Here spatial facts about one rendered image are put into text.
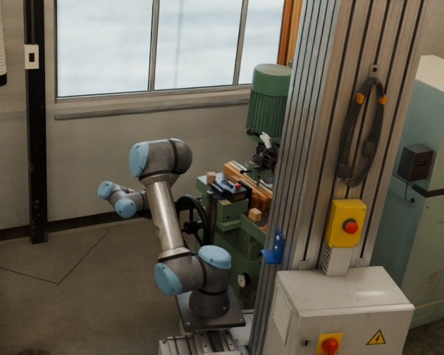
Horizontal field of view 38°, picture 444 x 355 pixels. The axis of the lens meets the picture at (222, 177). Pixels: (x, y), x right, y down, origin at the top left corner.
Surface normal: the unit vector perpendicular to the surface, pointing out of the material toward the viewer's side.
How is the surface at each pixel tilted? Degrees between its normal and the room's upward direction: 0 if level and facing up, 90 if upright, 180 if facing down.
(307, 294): 0
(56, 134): 90
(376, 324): 90
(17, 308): 0
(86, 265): 0
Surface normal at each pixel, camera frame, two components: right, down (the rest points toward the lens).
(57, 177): 0.47, 0.44
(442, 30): -0.88, 0.12
